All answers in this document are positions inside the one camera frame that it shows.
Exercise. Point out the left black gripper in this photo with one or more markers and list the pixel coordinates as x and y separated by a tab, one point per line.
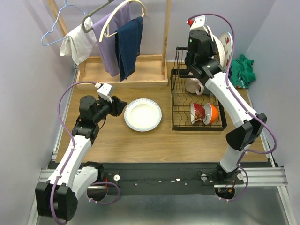
114	106

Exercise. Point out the grey hanger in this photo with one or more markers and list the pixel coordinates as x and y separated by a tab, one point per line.
91	14

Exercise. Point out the purple cloth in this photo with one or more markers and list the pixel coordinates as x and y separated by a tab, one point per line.
107	46

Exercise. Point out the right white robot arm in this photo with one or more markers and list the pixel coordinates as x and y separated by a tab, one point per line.
248	123

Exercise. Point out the black mounting base rail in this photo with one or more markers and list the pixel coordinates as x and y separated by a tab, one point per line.
163	179

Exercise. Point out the watermelon pattern white plate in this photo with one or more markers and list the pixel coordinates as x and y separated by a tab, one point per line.
227	43

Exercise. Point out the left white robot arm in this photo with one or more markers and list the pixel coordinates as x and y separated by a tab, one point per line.
58	196

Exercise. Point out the blue striped white plate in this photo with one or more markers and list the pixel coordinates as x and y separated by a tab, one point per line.
220	53

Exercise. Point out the white bowl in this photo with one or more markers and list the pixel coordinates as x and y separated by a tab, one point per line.
197	113

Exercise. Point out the orange bowl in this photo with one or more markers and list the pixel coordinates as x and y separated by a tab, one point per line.
211	114

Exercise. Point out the pink ceramic mug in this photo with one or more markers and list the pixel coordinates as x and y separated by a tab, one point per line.
193	85

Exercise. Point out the green t-shirt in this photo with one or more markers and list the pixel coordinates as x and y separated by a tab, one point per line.
241	72

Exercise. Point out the dark blue cloth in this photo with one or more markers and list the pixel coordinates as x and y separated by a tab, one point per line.
127	46

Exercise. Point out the plain white scalloped plate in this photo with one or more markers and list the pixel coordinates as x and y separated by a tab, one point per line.
143	115

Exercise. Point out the wooden clothes rack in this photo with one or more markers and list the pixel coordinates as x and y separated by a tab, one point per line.
151	70

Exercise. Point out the blue wire hanger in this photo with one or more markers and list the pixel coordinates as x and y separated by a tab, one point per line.
58	30

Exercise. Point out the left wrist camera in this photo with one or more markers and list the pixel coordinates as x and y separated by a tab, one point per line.
105	91

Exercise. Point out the black wire dish rack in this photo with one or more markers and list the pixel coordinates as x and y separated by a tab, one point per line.
182	99

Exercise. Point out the white cloth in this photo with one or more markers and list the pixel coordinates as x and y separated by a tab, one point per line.
78	44

